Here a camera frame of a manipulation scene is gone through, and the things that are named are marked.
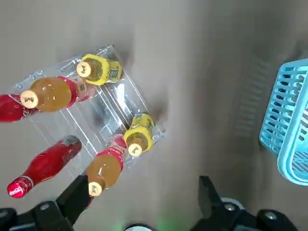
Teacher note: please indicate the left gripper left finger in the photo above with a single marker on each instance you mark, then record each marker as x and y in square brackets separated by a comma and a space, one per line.
[57, 211]

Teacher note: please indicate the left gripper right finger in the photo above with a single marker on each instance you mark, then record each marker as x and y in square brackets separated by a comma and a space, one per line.
[216, 216]

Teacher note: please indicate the red cola bottle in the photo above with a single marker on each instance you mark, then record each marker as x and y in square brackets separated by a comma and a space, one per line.
[12, 110]
[45, 163]

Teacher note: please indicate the orange tea bottle red label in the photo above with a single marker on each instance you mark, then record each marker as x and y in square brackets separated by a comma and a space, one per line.
[103, 168]
[53, 93]

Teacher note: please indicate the light blue plastic basket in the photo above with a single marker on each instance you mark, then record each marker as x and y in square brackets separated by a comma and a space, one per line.
[286, 168]

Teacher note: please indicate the yellow label tea bottle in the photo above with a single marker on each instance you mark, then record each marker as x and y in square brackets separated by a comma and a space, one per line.
[138, 137]
[98, 69]

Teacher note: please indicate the clear acrylic bottle tray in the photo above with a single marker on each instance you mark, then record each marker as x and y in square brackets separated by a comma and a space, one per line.
[115, 103]

